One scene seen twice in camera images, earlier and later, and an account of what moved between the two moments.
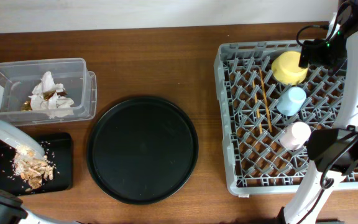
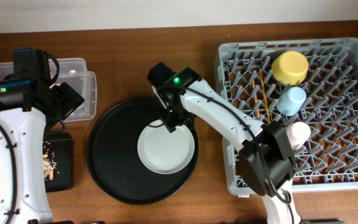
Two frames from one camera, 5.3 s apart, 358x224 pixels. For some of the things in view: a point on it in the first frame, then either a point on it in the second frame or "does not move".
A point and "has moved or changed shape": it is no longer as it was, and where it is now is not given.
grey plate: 17,137 has moved or changed shape
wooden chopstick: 266,102 does not move
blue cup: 291,101 does not move
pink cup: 294,136 does not move
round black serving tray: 142,150 does not move
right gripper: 316,46 -> 168,119
